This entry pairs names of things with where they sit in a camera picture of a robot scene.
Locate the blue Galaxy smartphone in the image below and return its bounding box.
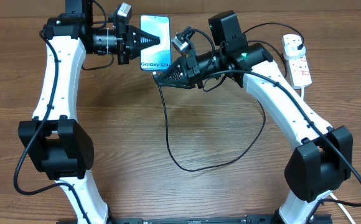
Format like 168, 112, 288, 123
140, 15, 172, 71

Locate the black USB charging cable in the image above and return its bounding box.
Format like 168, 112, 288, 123
152, 22, 305, 173

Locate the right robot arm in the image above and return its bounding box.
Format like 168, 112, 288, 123
154, 11, 353, 223

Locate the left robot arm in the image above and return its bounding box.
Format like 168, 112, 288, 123
18, 1, 160, 223

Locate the white charger plug adapter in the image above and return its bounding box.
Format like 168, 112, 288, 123
283, 44, 306, 60

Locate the white power strip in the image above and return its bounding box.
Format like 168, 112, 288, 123
281, 34, 312, 89

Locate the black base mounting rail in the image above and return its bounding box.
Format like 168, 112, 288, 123
55, 213, 334, 224

